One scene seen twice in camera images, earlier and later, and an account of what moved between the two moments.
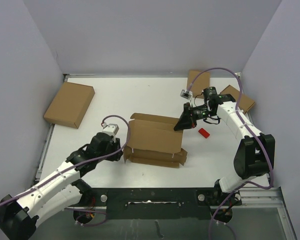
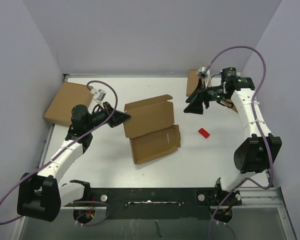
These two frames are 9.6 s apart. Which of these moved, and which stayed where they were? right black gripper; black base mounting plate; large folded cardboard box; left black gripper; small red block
Moved: left black gripper; right black gripper
Stayed: small red block; large folded cardboard box; black base mounting plate
